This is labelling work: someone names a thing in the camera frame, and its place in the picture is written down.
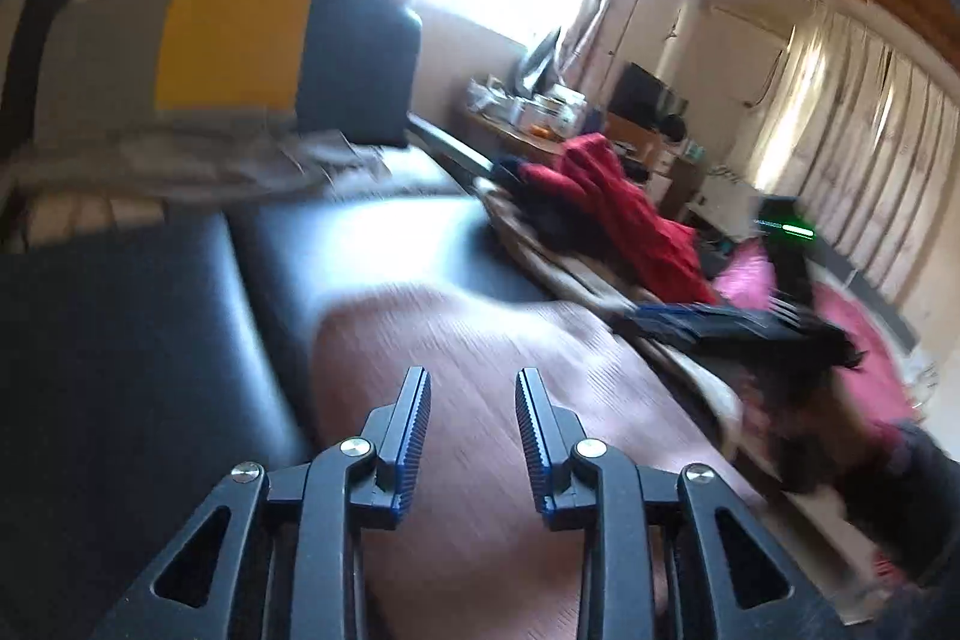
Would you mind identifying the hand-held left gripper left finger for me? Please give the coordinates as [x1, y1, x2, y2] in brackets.
[94, 366, 434, 640]

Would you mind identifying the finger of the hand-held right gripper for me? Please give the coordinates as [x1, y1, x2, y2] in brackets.
[634, 301, 760, 345]

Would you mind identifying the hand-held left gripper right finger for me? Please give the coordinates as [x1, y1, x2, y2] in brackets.
[514, 368, 848, 640]

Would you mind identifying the pink garment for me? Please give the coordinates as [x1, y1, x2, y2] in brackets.
[311, 284, 766, 640]

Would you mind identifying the pink rug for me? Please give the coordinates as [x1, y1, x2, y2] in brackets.
[711, 241, 920, 435]

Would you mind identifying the black device with green light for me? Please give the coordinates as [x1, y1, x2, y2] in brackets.
[752, 196, 820, 247]

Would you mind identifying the red garment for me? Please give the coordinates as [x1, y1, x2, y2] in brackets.
[520, 132, 722, 305]

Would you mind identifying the white pleated curtain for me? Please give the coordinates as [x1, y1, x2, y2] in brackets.
[746, 0, 960, 356]

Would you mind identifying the black monitor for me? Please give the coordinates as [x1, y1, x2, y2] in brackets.
[606, 61, 689, 125]

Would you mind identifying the cluttered wooden desk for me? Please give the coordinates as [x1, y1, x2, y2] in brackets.
[459, 74, 710, 217]

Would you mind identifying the black leather sofa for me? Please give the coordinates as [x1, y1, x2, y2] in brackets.
[0, 111, 560, 640]

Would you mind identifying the grey folded cloth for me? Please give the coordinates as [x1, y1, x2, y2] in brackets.
[0, 119, 387, 236]

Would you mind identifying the grey yellow blue cushion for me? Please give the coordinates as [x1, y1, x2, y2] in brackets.
[34, 0, 422, 150]

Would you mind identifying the black cushion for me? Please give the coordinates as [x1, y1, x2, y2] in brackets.
[0, 0, 76, 161]

